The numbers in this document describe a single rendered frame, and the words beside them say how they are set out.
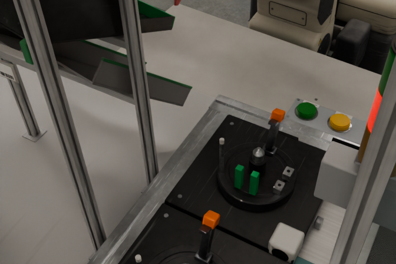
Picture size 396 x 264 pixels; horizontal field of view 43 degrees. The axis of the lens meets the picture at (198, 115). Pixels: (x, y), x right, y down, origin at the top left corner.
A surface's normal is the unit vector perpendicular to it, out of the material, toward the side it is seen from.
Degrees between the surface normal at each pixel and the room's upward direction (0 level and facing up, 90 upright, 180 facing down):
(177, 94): 90
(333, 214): 0
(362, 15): 90
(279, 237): 0
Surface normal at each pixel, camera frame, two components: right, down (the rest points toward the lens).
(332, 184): -0.50, 0.62
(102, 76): 0.77, 0.43
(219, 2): -0.03, -0.70
